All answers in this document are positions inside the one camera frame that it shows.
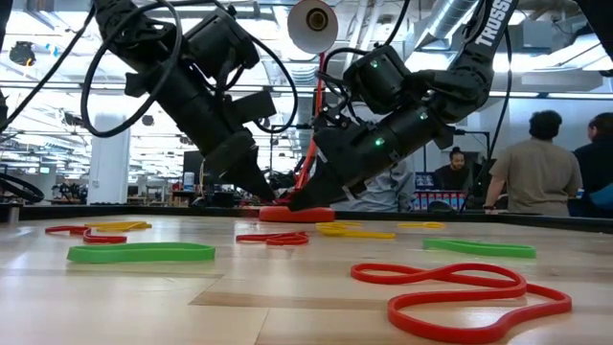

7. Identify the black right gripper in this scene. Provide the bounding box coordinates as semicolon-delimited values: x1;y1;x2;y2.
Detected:
288;123;399;213

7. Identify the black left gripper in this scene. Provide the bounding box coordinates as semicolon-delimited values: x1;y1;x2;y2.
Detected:
199;125;278;203

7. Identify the yellow rubber band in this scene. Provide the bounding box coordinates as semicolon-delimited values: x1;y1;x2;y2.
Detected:
318;226;397;241
84;220;153;233
396;220;447;230
315;219;364;229

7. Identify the red rubber band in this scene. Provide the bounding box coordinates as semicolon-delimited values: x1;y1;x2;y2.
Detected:
235;231;310;247
350;262;574;345
45;224;128;245

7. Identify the green rubber band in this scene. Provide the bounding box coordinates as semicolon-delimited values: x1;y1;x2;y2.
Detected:
421;238;537;260
66;241;216;265

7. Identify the red desk lamp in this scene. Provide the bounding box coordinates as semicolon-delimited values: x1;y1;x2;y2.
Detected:
258;0;340;224

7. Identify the person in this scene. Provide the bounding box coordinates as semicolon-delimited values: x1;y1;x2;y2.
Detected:
432;146;480;192
329;157;417;214
482;109;584;218
569;111;613;219

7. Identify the colourful printed box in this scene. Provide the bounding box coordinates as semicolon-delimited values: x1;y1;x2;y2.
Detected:
412;172;469;212

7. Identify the white pillar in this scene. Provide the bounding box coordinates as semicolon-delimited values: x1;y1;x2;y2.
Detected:
86;112;131;206

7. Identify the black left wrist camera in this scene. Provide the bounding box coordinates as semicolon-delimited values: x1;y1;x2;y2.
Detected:
228;89;279;129

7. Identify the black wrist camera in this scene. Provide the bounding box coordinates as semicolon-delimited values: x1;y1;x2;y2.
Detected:
228;89;279;129
313;98;375;135

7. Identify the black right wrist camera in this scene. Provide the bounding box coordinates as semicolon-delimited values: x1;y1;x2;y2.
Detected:
313;98;375;135

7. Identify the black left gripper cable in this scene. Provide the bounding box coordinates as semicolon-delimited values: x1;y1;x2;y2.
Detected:
79;0;184;140

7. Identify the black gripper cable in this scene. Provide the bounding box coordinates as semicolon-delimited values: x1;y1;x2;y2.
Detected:
79;0;184;140
486;26;513;162

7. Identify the silver ventilation duct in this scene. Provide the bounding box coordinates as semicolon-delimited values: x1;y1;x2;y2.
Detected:
414;0;480;52

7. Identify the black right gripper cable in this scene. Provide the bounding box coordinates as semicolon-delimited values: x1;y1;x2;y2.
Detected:
486;26;513;162

